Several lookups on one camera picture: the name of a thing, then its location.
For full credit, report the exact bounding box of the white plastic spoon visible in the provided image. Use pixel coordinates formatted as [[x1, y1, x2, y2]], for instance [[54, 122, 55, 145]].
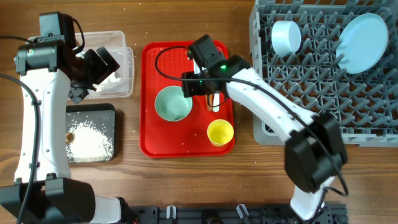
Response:
[[212, 93, 220, 113]]

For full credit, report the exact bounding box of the white rice pile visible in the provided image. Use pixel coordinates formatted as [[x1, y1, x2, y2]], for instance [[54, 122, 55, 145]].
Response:
[[66, 121, 114, 163]]

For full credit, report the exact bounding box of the white tissue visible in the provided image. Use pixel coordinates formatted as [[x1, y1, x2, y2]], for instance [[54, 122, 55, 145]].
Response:
[[93, 72, 122, 92]]

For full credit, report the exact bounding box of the carrot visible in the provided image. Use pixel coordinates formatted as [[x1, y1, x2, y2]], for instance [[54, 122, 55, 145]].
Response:
[[206, 95, 213, 111]]

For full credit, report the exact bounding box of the yellow cup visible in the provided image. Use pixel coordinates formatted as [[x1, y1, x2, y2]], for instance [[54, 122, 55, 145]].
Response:
[[206, 119, 234, 147]]

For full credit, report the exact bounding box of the clear plastic bin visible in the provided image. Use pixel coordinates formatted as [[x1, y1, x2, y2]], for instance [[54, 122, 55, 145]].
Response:
[[27, 30, 135, 100]]

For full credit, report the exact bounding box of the brown food scrap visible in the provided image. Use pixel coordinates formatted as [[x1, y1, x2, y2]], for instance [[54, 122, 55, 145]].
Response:
[[65, 132, 75, 145]]

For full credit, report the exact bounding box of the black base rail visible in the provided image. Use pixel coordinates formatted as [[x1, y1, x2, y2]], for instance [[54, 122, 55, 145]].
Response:
[[131, 203, 349, 224]]

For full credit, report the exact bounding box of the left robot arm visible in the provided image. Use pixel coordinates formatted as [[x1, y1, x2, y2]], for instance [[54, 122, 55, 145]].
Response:
[[1, 12, 138, 223]]

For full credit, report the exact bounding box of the black tray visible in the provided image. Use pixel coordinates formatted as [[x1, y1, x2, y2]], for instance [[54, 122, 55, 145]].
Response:
[[66, 103, 116, 159]]

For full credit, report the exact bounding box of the small light blue bowl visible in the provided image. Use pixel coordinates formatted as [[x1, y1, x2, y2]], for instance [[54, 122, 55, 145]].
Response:
[[271, 21, 302, 57]]

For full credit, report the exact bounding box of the large light blue plate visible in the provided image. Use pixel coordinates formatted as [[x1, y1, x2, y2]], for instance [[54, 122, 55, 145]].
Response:
[[336, 13, 389, 74]]

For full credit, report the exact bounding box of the green bowl of rice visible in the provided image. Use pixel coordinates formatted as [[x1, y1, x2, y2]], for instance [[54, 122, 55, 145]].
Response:
[[154, 86, 193, 122]]

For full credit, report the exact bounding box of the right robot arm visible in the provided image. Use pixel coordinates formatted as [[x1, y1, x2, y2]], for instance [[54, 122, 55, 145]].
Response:
[[182, 35, 348, 223]]

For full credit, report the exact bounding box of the grey dishwasher rack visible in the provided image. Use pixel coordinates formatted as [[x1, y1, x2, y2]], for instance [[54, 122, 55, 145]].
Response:
[[249, 0, 397, 147]]

